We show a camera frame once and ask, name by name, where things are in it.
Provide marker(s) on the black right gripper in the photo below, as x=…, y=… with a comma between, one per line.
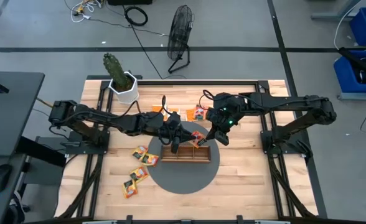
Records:
x=222, y=119

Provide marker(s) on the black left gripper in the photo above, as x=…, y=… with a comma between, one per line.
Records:
x=167, y=126

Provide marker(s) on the red tea packet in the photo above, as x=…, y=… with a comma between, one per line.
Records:
x=198, y=138
x=200, y=113

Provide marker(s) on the orange tea packet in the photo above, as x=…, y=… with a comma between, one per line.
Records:
x=190, y=115
x=157, y=109

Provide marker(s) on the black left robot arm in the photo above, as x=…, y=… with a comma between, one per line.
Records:
x=108, y=116

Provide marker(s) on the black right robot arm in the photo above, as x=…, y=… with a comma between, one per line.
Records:
x=279, y=101

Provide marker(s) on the wooden compartment tray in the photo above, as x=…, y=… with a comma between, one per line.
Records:
x=192, y=154

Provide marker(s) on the round grey woven placemat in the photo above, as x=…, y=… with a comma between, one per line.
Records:
x=183, y=180

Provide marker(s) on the green cactus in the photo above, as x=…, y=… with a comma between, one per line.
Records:
x=114, y=70

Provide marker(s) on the black floor fan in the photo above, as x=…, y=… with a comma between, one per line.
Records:
x=180, y=31

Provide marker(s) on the black cabinet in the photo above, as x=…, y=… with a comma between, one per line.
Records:
x=130, y=2

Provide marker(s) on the blue storage bin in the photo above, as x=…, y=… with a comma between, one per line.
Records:
x=345, y=77
x=360, y=31

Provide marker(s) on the black desk beam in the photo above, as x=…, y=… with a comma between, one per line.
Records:
x=40, y=151

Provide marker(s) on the grey dolly plate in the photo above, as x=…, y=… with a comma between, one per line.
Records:
x=357, y=96

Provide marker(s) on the black pole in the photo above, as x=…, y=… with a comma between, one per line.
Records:
x=357, y=63

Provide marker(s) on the grey metal table leg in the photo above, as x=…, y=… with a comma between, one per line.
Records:
x=332, y=15

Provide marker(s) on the black desk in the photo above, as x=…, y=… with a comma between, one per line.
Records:
x=12, y=118

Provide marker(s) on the black computer mouse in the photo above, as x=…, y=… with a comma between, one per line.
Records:
x=1, y=177

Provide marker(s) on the black aluminium table frame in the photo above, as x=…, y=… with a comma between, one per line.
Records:
x=183, y=83

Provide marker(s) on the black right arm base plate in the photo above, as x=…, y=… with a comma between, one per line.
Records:
x=265, y=143

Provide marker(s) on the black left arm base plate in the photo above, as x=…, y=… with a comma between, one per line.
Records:
x=77, y=150

